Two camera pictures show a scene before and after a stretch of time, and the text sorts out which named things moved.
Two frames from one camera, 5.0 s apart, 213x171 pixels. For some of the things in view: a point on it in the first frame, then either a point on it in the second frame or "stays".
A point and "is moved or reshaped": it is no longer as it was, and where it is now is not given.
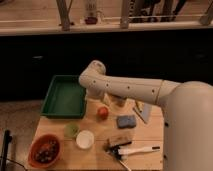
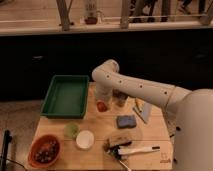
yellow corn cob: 140,105 stays
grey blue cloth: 146,113 stays
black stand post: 7,139 stays
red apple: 102,113 is moved or reshaped
